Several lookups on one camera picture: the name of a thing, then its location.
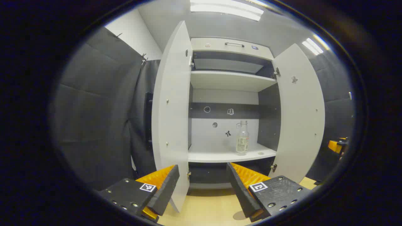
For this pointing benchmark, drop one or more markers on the metal door hinge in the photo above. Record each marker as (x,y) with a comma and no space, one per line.
(273,168)
(276,72)
(191,62)
(188,175)

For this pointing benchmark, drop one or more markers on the clear glass bottle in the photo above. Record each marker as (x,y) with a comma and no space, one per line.
(242,141)

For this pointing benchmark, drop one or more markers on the small metal clip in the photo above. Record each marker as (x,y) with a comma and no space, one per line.
(144,59)

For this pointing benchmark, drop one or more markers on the white cabinet shelf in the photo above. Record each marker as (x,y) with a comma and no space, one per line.
(229,81)
(220,154)

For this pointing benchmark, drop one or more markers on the white cabinet drawer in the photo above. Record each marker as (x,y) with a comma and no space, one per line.
(216,47)

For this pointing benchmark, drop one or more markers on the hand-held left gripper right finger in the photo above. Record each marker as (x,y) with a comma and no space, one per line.
(241,194)

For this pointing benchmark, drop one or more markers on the ceiling light panel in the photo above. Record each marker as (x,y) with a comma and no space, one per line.
(226,9)
(314,45)

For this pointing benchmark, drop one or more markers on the white cabinet door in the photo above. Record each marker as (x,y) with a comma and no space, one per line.
(298,125)
(172,110)

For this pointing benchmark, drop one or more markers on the white cabinet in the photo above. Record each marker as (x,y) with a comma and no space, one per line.
(204,138)

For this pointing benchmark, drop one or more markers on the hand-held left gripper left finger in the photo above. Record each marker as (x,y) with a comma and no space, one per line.
(166,194)

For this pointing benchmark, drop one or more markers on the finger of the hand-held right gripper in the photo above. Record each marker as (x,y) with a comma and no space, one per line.
(334,146)

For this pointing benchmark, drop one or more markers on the black backdrop cloth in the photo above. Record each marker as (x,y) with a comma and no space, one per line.
(336,119)
(94,125)

